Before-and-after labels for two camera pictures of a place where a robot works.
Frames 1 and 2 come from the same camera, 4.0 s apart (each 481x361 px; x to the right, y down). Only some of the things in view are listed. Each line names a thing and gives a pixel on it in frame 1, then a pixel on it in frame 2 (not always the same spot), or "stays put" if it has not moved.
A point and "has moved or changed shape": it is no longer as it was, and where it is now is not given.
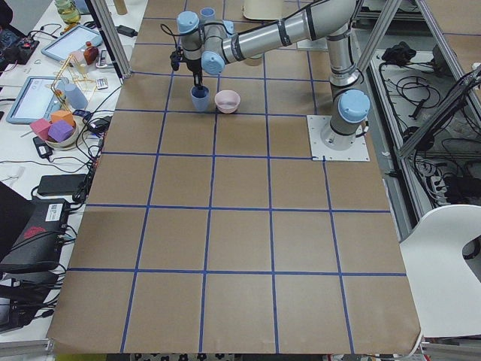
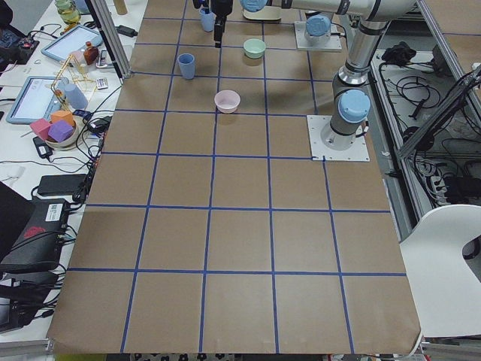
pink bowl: [227, 101] stays put
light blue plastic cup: [207, 15] stays put
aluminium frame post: [115, 37] stays put
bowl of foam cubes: [60, 131] stays put
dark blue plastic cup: [201, 98] has moved or changed shape
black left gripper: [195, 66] to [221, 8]
